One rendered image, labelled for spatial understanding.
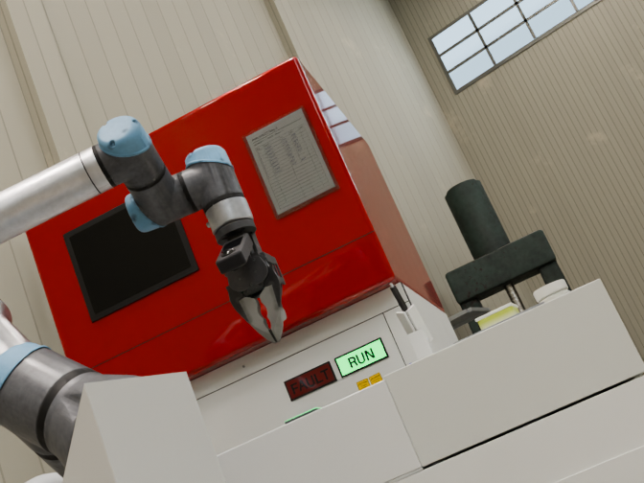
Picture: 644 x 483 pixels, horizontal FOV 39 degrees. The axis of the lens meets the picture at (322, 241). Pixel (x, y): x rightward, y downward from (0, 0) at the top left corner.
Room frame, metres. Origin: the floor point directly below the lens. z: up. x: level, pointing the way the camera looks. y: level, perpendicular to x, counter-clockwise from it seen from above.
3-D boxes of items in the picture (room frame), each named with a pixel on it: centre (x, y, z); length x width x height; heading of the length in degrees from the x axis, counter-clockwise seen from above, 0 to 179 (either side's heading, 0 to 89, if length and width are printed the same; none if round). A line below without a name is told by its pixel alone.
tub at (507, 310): (1.70, -0.25, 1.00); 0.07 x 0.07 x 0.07; 74
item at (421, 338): (1.66, -0.10, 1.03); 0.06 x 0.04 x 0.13; 169
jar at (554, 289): (1.85, -0.39, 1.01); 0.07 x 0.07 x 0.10
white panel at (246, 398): (2.07, 0.27, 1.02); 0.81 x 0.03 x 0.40; 79
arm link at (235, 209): (1.46, 0.13, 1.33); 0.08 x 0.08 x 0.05
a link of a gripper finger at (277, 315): (1.46, 0.11, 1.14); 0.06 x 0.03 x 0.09; 169
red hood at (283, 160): (2.38, 0.21, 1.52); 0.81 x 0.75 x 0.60; 79
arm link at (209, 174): (1.46, 0.13, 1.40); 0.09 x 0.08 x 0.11; 90
